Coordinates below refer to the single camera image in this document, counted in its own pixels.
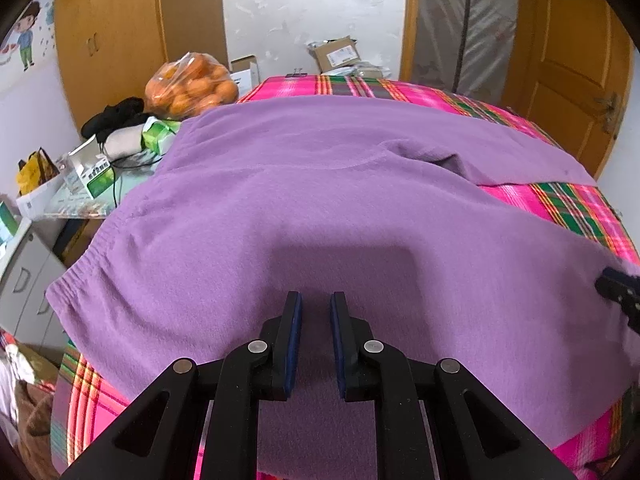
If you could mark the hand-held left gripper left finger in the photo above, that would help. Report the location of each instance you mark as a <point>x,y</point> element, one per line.
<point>296,345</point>

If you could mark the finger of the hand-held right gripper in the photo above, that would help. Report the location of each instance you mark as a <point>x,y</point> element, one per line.
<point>620,290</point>

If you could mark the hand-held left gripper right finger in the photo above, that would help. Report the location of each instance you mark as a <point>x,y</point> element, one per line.
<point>337,345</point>

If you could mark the purple pants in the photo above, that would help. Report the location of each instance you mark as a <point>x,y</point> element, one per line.
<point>325,185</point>

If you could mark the pink green plaid blanket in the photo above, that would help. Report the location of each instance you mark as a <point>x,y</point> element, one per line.
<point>575,205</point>

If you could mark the wooden door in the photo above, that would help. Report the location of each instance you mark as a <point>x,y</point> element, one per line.
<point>565,60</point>

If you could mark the brown storage carton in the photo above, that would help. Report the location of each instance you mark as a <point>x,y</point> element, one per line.
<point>77,240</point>

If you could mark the green carton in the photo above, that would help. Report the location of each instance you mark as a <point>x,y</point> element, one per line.
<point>160,135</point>

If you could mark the green white medicine box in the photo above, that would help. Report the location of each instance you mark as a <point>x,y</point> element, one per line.
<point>95,172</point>

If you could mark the white cloth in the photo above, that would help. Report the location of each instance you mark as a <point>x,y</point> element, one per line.
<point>125,140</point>

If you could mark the black binder clip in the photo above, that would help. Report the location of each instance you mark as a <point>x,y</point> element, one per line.
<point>296,76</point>

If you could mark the brown plush cloth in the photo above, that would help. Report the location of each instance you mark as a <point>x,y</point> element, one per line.
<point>35,425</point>

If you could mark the white cardboard box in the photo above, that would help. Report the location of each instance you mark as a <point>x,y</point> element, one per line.
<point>245,75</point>

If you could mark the grey plastic parcel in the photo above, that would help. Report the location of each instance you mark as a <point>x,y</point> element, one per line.
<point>367,71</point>

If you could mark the bag of oranges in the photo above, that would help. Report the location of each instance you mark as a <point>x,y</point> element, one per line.
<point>190,90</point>

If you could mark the grey drawer cabinet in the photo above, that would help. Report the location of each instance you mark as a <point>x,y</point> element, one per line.
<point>25,280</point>

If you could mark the brown cardboard box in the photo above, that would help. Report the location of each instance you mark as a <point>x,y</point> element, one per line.
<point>335,55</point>

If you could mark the black cloth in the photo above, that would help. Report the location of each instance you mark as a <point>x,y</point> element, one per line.
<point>112,115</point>

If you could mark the white shallow box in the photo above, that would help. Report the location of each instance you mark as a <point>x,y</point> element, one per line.
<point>37,202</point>

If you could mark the grey door curtain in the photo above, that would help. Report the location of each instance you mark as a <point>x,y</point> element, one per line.
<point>465,25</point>

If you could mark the yellow paper bag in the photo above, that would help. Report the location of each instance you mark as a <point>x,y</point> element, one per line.
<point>36,172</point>

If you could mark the wooden wardrobe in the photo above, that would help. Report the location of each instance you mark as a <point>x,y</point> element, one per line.
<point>115,35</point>

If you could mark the wooden door frame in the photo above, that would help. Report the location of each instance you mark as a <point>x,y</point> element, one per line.
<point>409,20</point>

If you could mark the cartoon wall sticker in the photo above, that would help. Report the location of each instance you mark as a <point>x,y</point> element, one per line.
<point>25,30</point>

